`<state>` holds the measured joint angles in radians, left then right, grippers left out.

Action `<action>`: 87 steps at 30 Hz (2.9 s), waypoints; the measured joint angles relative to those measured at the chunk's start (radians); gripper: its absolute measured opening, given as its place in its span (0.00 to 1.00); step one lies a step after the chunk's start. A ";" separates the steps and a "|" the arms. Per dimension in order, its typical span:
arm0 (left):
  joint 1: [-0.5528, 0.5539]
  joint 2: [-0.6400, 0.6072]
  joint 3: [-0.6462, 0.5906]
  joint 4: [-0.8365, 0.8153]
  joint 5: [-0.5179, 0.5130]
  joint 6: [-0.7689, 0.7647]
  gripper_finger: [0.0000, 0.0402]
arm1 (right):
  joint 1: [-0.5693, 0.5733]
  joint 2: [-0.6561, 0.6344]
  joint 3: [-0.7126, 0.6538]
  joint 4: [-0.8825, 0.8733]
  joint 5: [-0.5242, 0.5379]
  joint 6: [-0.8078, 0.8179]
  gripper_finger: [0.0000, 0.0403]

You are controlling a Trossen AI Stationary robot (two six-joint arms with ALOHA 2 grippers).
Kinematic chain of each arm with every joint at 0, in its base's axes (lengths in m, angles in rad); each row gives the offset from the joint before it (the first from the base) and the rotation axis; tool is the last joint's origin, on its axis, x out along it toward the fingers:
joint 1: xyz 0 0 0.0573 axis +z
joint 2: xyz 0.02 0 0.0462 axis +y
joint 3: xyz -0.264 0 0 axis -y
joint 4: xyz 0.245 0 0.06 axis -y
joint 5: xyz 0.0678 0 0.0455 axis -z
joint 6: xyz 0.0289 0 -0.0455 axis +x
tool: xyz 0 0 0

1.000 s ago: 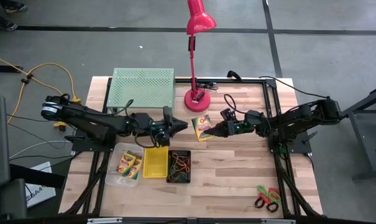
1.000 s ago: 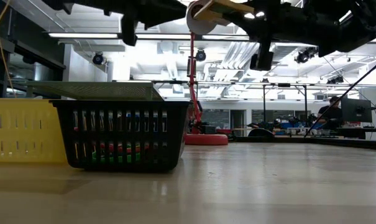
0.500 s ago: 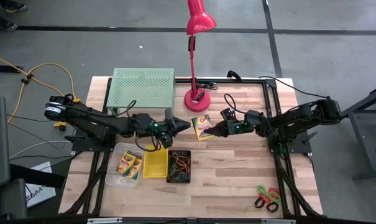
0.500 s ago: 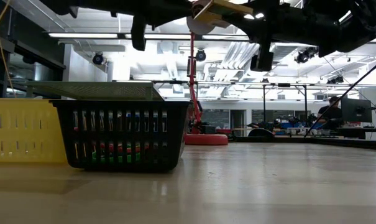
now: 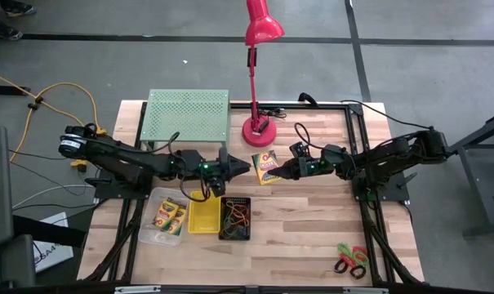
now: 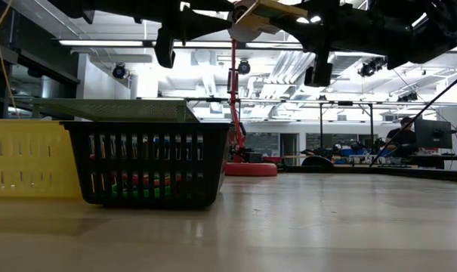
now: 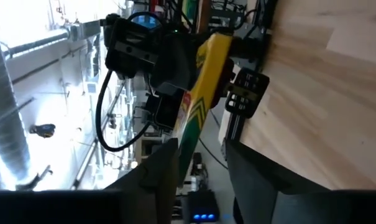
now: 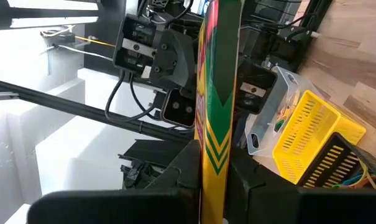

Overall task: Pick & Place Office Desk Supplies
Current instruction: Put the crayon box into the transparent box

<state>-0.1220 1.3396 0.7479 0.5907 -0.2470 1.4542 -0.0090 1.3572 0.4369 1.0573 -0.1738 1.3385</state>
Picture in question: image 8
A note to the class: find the clear plastic bin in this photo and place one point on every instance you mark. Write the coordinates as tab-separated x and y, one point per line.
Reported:
265	124

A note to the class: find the orange rubber band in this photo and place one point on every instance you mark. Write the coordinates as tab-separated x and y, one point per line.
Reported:
369	182

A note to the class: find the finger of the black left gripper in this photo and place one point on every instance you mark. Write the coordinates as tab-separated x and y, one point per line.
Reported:
175	59

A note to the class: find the black plastic basket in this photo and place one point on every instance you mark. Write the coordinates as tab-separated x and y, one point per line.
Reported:
330	165

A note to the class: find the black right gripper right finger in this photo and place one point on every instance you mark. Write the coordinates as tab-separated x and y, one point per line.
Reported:
268	202

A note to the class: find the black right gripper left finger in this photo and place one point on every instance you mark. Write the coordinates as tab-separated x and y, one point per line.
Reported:
113	205

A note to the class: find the black aluminium table frame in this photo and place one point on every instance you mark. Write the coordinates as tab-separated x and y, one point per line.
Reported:
82	107

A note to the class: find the green rubber band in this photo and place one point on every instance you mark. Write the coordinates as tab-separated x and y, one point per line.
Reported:
337	186

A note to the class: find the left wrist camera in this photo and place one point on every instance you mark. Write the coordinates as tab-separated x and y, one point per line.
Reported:
178	109

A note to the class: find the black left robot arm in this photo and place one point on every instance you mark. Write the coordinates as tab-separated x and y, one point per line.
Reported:
268	34

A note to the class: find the yellow rubber band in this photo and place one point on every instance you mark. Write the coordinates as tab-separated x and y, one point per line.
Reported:
365	169

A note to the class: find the yellow plastic basket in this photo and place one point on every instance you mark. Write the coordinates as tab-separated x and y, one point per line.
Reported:
309	130

